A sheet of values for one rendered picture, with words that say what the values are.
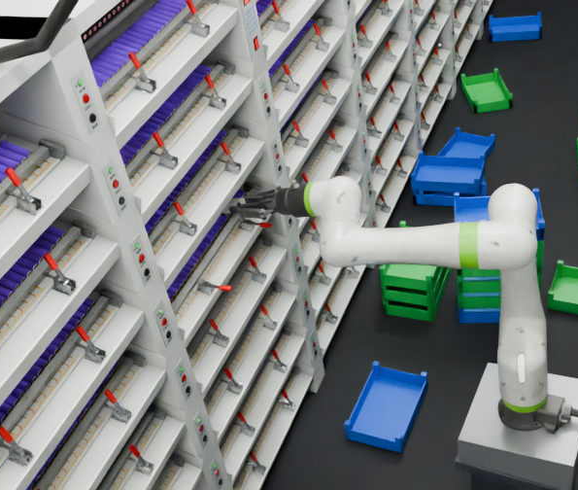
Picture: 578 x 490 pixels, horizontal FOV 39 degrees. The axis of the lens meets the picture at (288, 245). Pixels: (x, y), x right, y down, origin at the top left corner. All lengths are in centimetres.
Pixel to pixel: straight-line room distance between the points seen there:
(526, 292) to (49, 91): 137
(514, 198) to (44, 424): 123
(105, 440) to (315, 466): 111
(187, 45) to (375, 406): 153
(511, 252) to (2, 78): 120
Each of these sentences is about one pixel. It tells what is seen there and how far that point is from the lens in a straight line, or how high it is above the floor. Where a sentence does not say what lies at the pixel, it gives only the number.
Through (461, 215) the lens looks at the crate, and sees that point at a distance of 311.
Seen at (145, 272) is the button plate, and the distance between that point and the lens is 186.
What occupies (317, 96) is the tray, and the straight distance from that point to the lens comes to 289.
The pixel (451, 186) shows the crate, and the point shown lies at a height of 11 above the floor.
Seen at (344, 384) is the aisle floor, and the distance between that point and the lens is 308.
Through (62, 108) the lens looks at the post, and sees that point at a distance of 162.
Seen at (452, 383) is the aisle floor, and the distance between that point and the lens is 305.
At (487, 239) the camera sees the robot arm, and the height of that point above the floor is 102.
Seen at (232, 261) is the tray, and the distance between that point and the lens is 227.
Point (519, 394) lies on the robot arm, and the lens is 235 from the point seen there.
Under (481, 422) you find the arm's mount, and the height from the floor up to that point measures 38.
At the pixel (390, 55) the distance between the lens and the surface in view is 351.
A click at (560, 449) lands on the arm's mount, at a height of 39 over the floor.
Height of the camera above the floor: 232
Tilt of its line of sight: 39 degrees down
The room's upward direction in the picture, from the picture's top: 11 degrees counter-clockwise
